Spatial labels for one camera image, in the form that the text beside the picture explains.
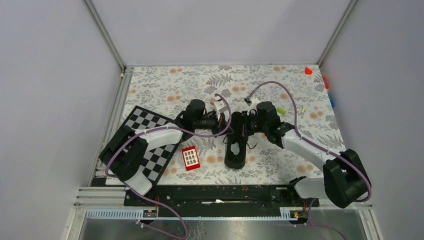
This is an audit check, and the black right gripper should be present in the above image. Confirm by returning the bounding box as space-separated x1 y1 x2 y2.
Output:
233 110 269 137

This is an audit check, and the black shoelace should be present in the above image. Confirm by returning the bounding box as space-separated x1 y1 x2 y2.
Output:
225 132 259 151

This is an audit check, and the black sneaker shoe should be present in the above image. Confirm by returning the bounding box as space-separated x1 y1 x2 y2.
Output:
224 112 249 170

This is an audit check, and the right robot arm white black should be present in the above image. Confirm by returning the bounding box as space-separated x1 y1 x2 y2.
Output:
231 101 372 209

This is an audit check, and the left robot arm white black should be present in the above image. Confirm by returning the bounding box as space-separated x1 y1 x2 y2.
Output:
99 94 231 206

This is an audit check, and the green rectangular block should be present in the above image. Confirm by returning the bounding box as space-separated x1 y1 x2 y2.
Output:
276 107 287 116

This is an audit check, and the red toy calculator block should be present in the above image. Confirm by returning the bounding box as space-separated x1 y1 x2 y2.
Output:
181 146 201 171

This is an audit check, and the floral patterned table mat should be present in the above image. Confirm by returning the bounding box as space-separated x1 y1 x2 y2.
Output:
121 65 345 185

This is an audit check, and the red triangular block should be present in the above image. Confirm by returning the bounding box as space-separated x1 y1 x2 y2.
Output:
304 67 313 75

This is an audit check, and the orange red toy piece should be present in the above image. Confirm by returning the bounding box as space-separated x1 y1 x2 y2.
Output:
322 76 329 89

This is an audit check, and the black white chessboard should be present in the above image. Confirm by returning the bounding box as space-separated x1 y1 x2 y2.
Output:
98 105 183 186

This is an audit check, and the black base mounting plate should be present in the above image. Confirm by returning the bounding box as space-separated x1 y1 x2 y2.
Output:
145 184 320 213

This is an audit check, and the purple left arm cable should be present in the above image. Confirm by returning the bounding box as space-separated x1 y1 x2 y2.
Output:
104 93 233 177

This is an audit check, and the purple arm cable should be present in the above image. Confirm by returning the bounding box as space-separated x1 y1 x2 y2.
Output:
244 81 373 203
104 93 233 177

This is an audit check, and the grey slotted cable duct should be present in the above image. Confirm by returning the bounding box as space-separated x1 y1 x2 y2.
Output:
85 207 298 221

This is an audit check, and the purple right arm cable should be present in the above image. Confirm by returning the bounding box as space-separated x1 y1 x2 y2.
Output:
244 81 373 203

